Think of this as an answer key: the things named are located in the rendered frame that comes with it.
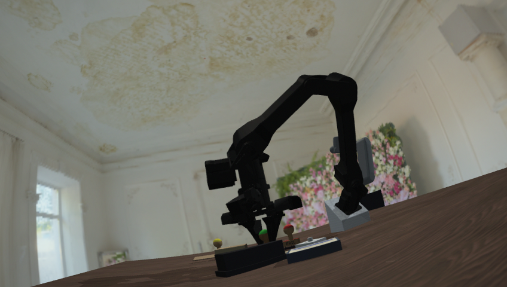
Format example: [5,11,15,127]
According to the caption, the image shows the tan block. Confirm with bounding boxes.
[215,244,248,255]

